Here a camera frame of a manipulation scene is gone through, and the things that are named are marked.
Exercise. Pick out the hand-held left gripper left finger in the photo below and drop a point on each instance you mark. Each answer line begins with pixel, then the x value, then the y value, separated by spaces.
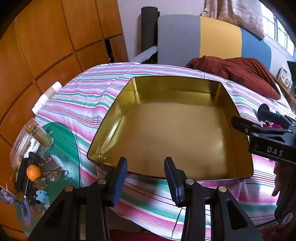
pixel 120 183

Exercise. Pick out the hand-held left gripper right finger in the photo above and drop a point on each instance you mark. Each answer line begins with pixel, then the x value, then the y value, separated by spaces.
pixel 172 178

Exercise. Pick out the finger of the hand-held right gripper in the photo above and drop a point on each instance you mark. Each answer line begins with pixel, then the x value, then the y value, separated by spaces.
pixel 242 126
pixel 264 111

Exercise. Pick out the gold metal tin box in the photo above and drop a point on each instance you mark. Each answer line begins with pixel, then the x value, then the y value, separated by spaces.
pixel 161 129

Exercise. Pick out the person's right hand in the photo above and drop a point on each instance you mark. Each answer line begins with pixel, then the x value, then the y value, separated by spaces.
pixel 277 183

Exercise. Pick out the wooden shelf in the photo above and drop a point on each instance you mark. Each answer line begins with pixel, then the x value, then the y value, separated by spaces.
pixel 285 92

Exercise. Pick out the white cardboard box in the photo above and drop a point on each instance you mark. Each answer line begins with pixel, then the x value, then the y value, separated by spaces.
pixel 284 74

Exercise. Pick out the red-brown quilt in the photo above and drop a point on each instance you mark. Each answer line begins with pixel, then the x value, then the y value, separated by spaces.
pixel 242 69

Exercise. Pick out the black device with green light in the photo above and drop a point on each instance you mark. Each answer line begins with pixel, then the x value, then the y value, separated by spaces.
pixel 292 69

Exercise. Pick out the eyeglasses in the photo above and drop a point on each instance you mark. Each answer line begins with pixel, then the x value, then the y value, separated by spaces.
pixel 55 176

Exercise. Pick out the green glass side table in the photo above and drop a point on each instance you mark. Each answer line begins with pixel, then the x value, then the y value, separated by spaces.
pixel 67 143

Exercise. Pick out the window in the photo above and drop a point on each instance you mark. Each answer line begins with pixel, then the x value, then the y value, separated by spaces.
pixel 279 34

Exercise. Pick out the blue toy piece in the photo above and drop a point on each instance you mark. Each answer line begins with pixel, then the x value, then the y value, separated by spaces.
pixel 41 194

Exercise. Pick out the orange fruit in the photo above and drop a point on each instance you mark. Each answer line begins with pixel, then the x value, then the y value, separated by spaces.
pixel 33 172

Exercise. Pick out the glass jar with gold lid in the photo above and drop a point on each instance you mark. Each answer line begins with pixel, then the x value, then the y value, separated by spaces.
pixel 41 135

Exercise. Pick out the striped bedsheet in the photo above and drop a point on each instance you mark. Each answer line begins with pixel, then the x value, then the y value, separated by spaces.
pixel 81 97

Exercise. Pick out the beige patterned curtain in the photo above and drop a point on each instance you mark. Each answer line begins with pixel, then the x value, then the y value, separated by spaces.
pixel 242 16

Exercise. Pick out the purple tape roll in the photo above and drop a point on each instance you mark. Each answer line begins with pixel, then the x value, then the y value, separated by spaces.
pixel 27 215

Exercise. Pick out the grey yellow blue headboard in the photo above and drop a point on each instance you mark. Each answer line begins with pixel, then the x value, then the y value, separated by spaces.
pixel 180 39

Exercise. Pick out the clear plastic container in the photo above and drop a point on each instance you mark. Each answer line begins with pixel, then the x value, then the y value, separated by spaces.
pixel 17 148

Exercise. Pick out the white tube bottle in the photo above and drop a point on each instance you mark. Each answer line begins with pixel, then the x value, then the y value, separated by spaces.
pixel 46 97

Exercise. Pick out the blue packet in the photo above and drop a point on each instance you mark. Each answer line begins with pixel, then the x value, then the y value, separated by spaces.
pixel 5 195

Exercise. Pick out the wooden wardrobe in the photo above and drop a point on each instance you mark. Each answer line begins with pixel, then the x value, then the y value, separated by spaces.
pixel 46 34

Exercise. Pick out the white bed rail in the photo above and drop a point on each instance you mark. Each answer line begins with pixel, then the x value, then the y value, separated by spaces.
pixel 145 53

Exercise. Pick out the black bed post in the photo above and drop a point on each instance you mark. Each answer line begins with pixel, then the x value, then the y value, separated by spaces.
pixel 149 27

